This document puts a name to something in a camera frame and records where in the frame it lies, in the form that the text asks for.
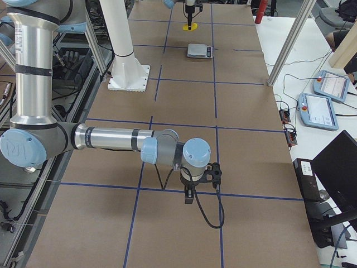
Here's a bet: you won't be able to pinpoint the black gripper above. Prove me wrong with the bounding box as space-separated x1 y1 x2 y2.
184 5 195 30
180 170 206 204

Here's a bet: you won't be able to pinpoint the yellow mango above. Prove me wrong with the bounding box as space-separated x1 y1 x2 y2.
182 22 198 31

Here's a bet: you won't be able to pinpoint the silver digital kitchen scale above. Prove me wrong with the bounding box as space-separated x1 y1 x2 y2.
187 44 214 59

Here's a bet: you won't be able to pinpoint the red bottle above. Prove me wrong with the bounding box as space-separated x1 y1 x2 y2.
254 0 268 24

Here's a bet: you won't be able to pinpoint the near orange circuit board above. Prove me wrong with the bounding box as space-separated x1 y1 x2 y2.
283 123 298 148

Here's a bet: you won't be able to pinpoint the orange circuit board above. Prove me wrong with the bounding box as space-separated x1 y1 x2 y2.
277 100 291 124
283 123 298 148

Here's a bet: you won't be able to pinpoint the far orange circuit board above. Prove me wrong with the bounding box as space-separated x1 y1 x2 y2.
277 100 291 124

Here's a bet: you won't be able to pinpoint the near blue teach pendant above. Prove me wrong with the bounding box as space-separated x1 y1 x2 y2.
298 93 339 131

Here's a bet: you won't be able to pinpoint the blue teach pendant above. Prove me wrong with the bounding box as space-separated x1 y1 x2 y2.
313 70 350 103
298 93 339 131

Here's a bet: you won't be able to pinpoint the black monitor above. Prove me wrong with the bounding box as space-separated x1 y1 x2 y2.
312 130 356 231

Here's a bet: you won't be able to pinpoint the far blue teach pendant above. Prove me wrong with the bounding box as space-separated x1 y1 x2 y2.
313 70 350 103

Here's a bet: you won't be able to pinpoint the wooden board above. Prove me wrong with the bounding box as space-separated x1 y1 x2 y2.
329 22 357 70

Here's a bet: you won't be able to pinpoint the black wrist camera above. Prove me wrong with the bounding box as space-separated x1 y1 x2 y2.
195 0 203 13
205 162 222 189

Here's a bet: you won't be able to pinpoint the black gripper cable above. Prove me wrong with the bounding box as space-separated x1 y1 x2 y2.
155 164 225 229

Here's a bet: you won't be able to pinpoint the white camera post with base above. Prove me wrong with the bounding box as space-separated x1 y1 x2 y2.
100 0 150 92

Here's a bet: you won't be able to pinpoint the aluminium frame post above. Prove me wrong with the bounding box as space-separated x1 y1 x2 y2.
267 0 316 87

